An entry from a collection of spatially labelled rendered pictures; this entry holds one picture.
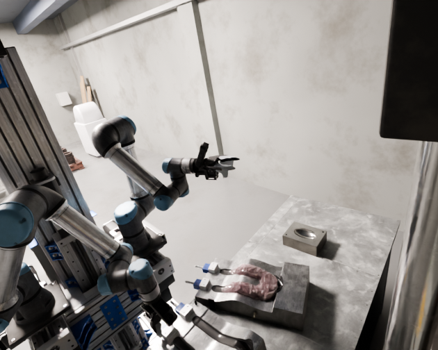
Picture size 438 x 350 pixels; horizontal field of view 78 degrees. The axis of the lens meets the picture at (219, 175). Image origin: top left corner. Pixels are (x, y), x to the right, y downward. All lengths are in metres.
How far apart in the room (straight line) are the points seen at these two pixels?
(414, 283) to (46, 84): 8.67
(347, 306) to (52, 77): 8.41
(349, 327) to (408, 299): 0.89
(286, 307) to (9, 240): 1.00
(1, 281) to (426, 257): 1.11
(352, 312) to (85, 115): 6.10
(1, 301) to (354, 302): 1.36
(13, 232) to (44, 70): 7.94
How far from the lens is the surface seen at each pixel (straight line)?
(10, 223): 0.97
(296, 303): 1.27
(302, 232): 1.68
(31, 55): 8.78
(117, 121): 1.34
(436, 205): 0.39
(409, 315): 0.52
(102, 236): 1.14
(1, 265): 1.11
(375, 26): 2.67
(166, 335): 1.27
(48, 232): 1.49
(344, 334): 1.35
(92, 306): 1.53
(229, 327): 1.26
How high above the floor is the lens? 1.92
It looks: 26 degrees down
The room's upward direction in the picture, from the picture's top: 11 degrees counter-clockwise
